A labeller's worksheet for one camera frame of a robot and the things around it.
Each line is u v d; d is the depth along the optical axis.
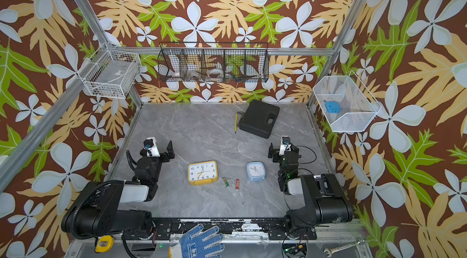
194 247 0.70
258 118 1.05
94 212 0.43
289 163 0.68
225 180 0.88
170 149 0.83
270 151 0.84
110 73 0.86
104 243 0.69
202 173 0.88
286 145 0.77
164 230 0.74
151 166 0.68
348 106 0.84
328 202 0.44
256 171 0.88
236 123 1.11
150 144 0.73
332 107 0.84
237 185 0.86
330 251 0.69
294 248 0.73
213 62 0.97
